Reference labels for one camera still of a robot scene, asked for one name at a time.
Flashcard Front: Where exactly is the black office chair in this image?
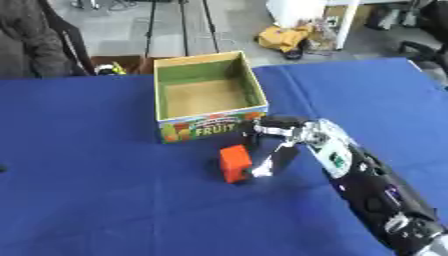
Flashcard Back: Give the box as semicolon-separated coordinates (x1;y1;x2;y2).
397;0;448;66

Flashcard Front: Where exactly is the white table leg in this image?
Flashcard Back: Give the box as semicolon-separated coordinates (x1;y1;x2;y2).
332;0;364;51

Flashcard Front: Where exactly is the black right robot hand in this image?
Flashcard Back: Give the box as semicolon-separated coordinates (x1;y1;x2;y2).
239;114;314;179

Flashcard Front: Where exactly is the cardboard box with green inside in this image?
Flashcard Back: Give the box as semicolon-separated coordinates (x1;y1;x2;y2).
152;50;272;145

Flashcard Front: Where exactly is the brown cardboard box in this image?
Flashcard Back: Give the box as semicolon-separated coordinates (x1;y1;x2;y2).
89;54;160;76

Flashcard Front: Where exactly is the black tripod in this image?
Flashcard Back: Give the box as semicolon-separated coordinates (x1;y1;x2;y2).
141;0;223;60

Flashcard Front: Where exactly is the person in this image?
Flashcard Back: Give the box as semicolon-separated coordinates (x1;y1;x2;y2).
0;0;95;80

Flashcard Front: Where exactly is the orange rectangular block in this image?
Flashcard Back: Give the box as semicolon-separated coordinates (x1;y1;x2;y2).
218;144;254;184

